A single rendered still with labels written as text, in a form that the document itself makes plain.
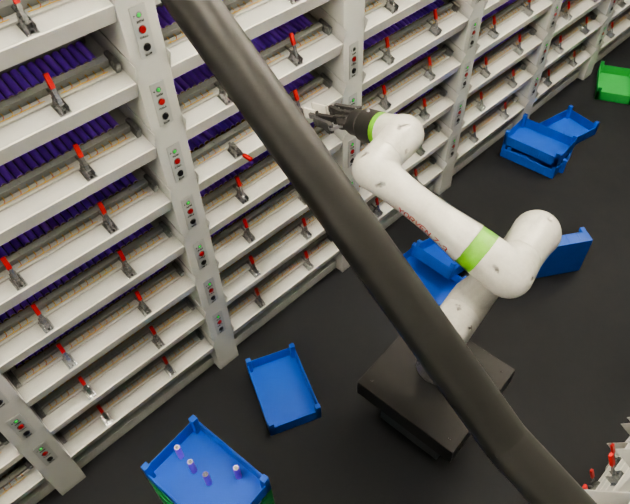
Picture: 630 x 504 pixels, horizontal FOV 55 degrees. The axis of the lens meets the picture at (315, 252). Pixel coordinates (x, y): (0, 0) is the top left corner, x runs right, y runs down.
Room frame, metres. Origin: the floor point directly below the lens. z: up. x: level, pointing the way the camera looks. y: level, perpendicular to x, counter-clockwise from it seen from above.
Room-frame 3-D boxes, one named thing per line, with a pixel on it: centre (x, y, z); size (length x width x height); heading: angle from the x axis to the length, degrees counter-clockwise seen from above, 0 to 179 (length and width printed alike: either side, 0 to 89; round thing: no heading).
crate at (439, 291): (1.63, -0.48, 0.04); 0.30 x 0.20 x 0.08; 42
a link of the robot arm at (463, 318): (1.02, -0.40, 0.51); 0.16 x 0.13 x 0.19; 141
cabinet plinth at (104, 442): (1.60, 0.19, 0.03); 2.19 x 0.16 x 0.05; 132
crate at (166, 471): (0.65, 0.33, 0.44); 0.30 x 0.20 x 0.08; 49
